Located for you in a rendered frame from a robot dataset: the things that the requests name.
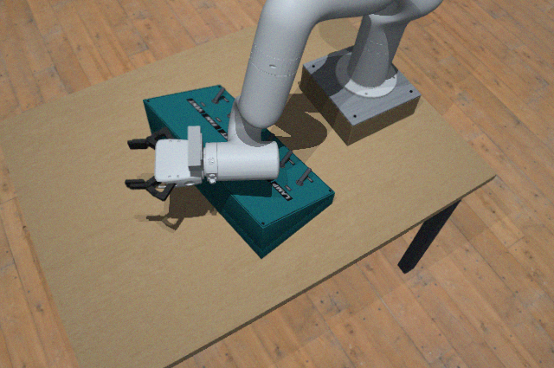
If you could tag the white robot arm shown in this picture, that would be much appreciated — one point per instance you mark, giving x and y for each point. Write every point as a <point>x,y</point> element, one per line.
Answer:
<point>279,42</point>

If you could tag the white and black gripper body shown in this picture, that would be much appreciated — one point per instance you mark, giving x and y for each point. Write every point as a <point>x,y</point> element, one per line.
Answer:
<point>171,164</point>

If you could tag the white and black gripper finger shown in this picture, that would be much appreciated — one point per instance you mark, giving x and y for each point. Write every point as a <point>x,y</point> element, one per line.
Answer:
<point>149,185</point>
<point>150,141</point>

